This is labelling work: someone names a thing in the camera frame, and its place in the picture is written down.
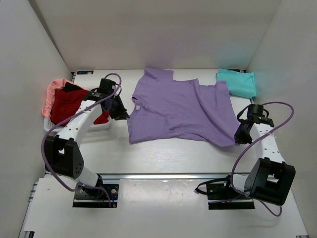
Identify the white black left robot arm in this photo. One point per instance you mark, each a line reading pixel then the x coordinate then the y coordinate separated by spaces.
pixel 61 152

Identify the pink t shirt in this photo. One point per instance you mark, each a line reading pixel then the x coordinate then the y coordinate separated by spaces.
pixel 50 95

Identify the purple t shirt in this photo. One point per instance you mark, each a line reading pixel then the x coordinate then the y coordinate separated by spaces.
pixel 168 108

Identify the black garment in basket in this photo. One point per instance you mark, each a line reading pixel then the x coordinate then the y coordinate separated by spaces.
pixel 69 87

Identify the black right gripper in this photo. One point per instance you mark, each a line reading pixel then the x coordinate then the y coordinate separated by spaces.
pixel 239 139

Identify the red t shirt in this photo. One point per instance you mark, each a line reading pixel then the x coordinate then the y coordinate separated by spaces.
pixel 66 103

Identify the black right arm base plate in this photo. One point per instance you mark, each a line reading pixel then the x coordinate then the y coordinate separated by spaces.
pixel 221 196

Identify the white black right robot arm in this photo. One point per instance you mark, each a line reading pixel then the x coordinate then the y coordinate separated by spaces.
pixel 271 177

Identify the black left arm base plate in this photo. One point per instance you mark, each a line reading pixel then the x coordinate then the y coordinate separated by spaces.
pixel 96 198

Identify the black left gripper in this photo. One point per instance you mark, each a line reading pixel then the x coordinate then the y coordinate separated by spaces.
pixel 119 114

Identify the folded teal t shirt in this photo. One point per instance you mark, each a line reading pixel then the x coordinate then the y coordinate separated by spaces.
pixel 238 83

